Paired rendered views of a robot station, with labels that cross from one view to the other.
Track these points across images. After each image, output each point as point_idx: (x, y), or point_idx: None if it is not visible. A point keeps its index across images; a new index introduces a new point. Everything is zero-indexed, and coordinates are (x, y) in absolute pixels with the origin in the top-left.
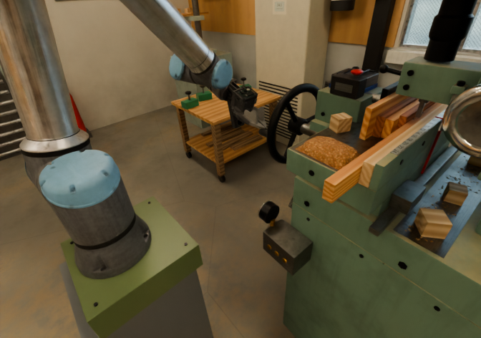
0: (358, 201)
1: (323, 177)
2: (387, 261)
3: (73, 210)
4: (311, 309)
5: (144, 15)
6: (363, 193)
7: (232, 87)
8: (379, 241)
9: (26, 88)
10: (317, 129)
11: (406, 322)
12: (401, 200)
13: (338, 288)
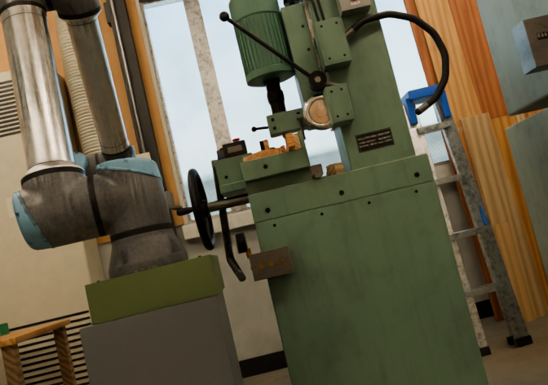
0: (301, 161)
1: (275, 162)
2: (334, 199)
3: (153, 177)
4: (322, 347)
5: (106, 89)
6: (301, 152)
7: None
8: (323, 190)
9: (59, 114)
10: (228, 188)
11: (369, 236)
12: (315, 166)
13: (326, 271)
